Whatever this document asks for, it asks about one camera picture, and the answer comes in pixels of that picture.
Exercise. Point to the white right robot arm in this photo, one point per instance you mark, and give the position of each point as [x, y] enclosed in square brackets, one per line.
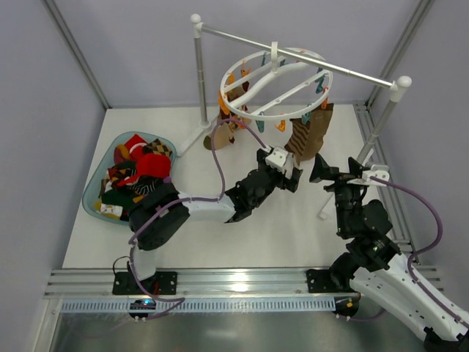
[375, 266]

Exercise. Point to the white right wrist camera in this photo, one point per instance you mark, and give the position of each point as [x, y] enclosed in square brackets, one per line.
[377, 175]

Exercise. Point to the teal clothes peg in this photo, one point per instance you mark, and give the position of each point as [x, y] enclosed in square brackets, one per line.
[305, 118]

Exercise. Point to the pile of colourful socks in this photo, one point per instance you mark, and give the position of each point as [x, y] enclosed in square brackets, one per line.
[115, 201]

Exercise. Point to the brown striped sock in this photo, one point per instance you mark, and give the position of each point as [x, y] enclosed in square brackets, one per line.
[299, 143]

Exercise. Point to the white round clip hanger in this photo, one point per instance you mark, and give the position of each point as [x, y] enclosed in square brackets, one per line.
[281, 88]

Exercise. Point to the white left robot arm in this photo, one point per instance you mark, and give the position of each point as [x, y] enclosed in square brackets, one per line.
[158, 217]

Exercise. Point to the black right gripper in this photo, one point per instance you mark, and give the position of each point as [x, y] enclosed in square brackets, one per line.
[339, 182]

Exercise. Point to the beige patchwork argyle sock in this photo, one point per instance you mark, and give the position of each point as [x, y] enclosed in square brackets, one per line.
[224, 134]

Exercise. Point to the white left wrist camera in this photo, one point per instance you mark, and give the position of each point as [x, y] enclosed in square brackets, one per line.
[281, 160]

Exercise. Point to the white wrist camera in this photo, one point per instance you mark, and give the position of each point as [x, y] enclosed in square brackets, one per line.
[281, 160]
[377, 175]

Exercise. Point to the white metal drying rack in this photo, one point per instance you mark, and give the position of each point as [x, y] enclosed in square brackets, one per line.
[397, 88]

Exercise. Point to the red sock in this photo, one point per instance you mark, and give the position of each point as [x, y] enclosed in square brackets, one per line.
[152, 165]

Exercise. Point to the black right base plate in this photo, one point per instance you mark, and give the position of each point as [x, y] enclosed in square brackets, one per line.
[319, 281]

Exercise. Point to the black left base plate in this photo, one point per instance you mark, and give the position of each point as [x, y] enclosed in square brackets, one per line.
[160, 283]

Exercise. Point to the plain brown sock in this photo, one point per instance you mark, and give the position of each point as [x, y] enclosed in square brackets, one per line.
[318, 127]

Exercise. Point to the aluminium mounting rail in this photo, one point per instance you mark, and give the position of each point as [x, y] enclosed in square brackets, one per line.
[220, 282]

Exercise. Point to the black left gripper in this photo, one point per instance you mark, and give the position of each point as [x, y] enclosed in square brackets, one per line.
[281, 177]

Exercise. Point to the white slotted cable duct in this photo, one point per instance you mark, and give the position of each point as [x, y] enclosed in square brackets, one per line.
[200, 305]

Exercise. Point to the teal plastic basket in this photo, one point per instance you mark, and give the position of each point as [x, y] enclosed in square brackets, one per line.
[90, 195]

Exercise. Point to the brown yellow argyle sock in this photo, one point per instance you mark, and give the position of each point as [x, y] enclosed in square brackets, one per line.
[157, 147]

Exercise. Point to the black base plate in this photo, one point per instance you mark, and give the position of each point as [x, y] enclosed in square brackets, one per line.
[160, 283]
[319, 281]

